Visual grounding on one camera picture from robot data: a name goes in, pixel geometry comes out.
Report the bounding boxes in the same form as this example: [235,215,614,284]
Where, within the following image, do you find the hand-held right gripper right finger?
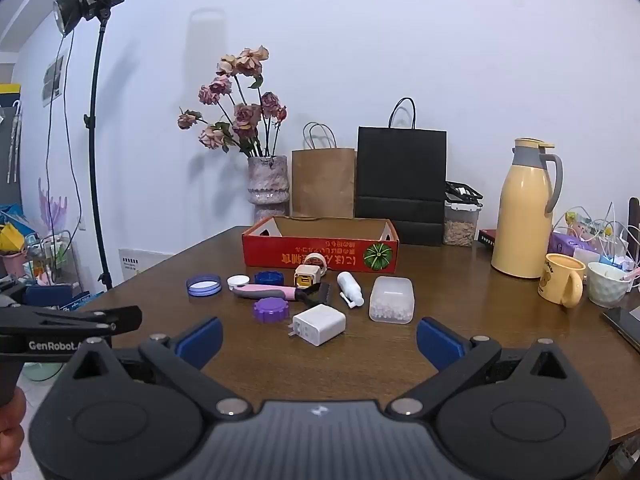
[387,316,576,419]

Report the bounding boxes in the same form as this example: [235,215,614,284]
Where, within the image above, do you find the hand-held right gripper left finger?
[65,316,253,419]

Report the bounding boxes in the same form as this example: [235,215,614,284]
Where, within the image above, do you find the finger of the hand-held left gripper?
[0,305,144,337]

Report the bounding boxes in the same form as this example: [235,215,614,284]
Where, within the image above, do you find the purple transparent round jar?
[186,274,222,298]

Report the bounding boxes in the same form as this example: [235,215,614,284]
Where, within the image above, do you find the purple ridged bottle cap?
[252,296,290,324]

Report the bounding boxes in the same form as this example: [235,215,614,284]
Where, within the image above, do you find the white spray bottle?
[336,271,367,311]

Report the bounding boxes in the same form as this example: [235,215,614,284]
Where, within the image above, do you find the white wall charger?
[287,304,347,347]

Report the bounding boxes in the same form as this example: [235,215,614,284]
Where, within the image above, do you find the white yellow cube charger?
[294,265,322,291]

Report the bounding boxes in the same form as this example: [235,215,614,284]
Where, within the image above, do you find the white tape roll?
[304,252,329,277]

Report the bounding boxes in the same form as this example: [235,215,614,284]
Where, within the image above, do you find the red cardboard box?
[242,215,400,274]

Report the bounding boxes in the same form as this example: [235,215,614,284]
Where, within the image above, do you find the person's left hand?
[0,389,27,456]

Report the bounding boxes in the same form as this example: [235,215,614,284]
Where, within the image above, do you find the green basin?
[22,360,66,382]

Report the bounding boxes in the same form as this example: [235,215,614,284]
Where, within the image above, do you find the clear seed storage container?
[444,181,484,248]

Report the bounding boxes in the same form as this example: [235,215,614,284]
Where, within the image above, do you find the purple flower ornament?
[37,180,68,233]

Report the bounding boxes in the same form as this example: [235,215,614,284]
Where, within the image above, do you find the yellow mug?
[538,253,587,308]

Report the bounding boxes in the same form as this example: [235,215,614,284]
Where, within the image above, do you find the yellow thermos jug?
[491,137,564,278]

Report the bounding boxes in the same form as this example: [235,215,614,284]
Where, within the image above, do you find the purple tissue pack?
[549,230,601,263]

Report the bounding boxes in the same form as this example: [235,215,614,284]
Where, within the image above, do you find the black paper bag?
[355,97,447,247]

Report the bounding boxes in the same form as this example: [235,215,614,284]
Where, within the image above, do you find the mottled pink ceramic vase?
[247,155,290,221]

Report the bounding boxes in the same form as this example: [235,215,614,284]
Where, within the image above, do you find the white dimpled cup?
[586,261,635,309]

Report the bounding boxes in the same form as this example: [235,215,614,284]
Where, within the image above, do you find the black tablet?
[602,305,640,353]

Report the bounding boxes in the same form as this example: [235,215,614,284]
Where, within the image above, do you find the black light stand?
[82,10,115,291]

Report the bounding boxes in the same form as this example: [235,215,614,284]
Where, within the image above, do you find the brown paper bag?
[291,121,357,219]

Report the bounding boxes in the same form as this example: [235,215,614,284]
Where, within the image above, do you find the dried pink roses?
[177,45,288,158]

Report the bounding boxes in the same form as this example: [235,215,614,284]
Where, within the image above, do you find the black light cable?
[44,30,83,233]

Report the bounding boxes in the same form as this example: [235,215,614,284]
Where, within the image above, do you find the white cable bundle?
[565,202,640,271]

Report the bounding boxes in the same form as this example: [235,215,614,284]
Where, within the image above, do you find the wall poster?
[42,55,66,107]

